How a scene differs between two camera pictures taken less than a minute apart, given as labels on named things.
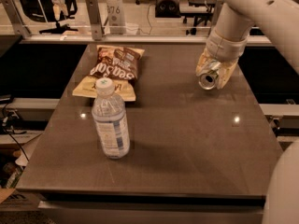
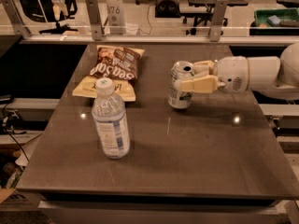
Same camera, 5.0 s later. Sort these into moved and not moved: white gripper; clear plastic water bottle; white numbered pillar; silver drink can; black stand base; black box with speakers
Moved: white gripper; silver drink can
Not moved: white numbered pillar; clear plastic water bottle; black box with speakers; black stand base
